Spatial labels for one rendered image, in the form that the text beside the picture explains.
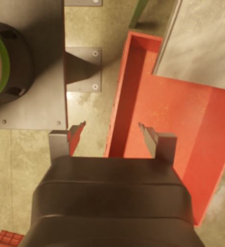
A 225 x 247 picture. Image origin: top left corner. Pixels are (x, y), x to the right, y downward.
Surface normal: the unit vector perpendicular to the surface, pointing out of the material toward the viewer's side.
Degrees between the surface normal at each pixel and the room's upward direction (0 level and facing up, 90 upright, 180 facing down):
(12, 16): 0
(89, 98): 0
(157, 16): 0
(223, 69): 30
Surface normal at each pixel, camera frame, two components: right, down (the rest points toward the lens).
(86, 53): 0.00, 0.28
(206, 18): -0.08, 0.72
